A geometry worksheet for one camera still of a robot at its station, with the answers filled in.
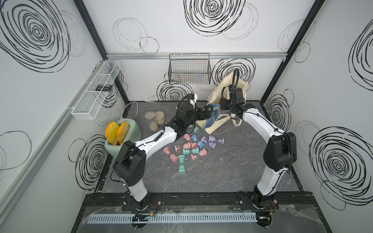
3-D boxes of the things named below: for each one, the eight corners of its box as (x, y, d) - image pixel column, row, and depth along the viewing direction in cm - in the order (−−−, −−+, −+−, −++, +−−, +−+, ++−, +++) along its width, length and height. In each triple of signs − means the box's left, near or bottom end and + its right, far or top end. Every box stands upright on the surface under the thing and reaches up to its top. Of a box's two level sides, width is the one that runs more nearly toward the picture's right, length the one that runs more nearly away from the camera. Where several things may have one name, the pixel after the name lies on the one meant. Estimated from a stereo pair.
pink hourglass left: (162, 151, 93) (162, 149, 91) (167, 147, 95) (166, 145, 93) (174, 163, 88) (174, 162, 86) (179, 159, 90) (178, 157, 88)
